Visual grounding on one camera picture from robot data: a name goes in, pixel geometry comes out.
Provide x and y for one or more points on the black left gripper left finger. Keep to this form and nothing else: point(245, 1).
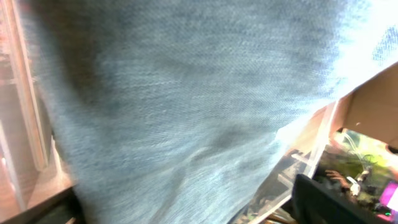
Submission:
point(59, 209)

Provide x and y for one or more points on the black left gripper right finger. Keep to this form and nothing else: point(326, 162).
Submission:
point(314, 204)

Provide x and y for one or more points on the blue denim jeans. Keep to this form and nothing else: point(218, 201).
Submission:
point(177, 111)

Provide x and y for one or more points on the clear plastic storage container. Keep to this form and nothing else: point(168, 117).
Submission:
point(32, 170)

